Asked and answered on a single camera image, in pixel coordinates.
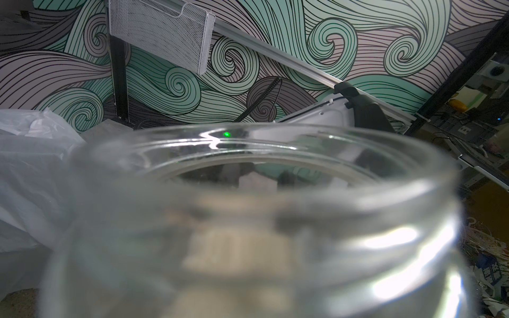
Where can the jar with beige lid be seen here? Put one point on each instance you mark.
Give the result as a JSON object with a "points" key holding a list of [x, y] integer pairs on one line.
{"points": [[260, 220]]}

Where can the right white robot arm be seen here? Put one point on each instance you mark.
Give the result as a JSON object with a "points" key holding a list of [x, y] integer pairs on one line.
{"points": [[345, 107]]}

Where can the white plastic bin liner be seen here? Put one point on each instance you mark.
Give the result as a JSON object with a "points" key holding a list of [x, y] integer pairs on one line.
{"points": [[35, 146]]}

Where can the aluminium wall rail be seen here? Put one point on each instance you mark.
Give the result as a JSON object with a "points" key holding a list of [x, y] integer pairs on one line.
{"points": [[272, 38]]}

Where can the clear acrylic wall holder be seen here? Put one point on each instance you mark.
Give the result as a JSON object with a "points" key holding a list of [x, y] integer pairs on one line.
{"points": [[181, 36]]}

